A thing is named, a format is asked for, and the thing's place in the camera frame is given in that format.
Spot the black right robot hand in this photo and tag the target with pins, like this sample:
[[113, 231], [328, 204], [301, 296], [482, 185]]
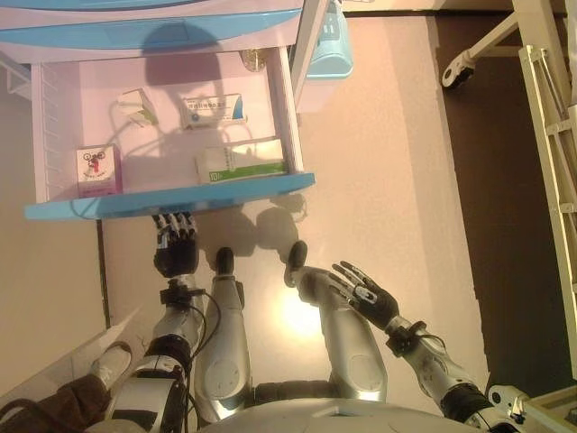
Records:
[[376, 304]]

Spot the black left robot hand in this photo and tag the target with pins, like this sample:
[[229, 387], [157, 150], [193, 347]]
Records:
[[176, 255]]

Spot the small green white medicine box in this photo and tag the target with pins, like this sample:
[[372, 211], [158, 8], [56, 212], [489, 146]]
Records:
[[137, 106]]

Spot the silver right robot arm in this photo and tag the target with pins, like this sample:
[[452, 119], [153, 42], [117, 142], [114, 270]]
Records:
[[433, 361]]

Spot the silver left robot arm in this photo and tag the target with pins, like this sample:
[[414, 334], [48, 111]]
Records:
[[162, 397]]

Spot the long green white medicine box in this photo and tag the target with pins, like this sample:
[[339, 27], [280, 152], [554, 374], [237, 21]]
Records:
[[239, 167]]

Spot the pink cartoon medicine box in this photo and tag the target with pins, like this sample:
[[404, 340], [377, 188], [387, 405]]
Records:
[[97, 169]]

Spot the blue white medicine box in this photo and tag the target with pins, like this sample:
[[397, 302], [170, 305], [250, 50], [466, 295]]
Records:
[[212, 110]]

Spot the silver right robot leg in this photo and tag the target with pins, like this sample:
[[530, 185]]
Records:
[[351, 343]]

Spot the silver robot leg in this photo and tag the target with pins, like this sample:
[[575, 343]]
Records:
[[351, 343], [225, 343]]

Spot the silver left robot leg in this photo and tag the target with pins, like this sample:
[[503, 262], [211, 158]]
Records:
[[225, 343]]

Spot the silver robot torso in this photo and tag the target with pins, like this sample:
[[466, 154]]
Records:
[[338, 417]]

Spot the white person shoe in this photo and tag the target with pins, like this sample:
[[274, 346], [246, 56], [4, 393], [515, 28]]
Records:
[[112, 361]]

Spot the white bed caster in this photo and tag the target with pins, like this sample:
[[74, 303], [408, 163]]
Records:
[[457, 72], [505, 399]]

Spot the brown person trousers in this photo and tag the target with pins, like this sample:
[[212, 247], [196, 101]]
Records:
[[54, 406]]

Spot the gold foil packet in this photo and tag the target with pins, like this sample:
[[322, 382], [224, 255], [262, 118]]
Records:
[[253, 59]]

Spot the cream hospital bed frame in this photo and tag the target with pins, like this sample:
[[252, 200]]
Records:
[[550, 158]]

